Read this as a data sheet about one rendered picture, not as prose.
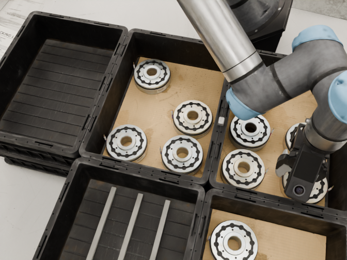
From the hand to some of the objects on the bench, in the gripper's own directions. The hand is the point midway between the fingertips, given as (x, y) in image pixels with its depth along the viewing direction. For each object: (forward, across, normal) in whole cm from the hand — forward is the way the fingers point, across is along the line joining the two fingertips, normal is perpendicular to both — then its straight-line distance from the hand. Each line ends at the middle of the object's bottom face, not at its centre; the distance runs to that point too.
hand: (290, 180), depth 80 cm
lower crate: (+15, +65, -4) cm, 67 cm away
